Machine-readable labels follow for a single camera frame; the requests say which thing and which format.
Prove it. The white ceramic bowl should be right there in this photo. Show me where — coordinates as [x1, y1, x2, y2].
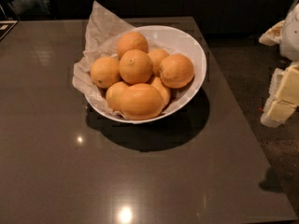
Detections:
[84, 25, 206, 124]

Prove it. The white crumpled paper liner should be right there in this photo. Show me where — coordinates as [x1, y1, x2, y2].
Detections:
[72, 2, 193, 120]

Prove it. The large orange at front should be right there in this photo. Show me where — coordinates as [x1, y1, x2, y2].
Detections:
[120, 83, 164, 120]

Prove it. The orange wedged front right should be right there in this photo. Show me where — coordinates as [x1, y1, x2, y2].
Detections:
[149, 77, 171, 106]

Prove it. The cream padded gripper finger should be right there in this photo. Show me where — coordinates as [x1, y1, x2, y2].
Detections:
[261, 62, 299, 128]
[259, 21, 284, 46]

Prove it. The dark framed object top left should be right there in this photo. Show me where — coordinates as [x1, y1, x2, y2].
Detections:
[0, 21, 18, 40]

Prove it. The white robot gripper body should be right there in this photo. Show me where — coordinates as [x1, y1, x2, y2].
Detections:
[279, 4, 299, 61]

